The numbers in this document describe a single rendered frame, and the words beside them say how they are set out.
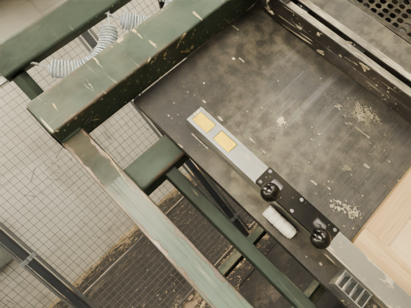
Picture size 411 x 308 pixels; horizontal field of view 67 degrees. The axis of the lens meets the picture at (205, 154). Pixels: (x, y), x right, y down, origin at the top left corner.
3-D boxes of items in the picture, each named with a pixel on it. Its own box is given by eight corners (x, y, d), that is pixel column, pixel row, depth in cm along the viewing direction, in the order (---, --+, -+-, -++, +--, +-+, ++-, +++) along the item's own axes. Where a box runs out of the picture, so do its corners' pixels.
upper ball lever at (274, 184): (277, 197, 70) (270, 208, 57) (264, 185, 71) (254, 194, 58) (288, 184, 69) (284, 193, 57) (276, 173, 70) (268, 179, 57)
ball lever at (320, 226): (319, 236, 67) (321, 256, 55) (305, 223, 68) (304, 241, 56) (332, 223, 67) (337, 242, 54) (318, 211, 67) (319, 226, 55)
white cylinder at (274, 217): (260, 215, 72) (287, 240, 70) (263, 212, 69) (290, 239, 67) (268, 206, 72) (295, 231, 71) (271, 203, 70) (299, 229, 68)
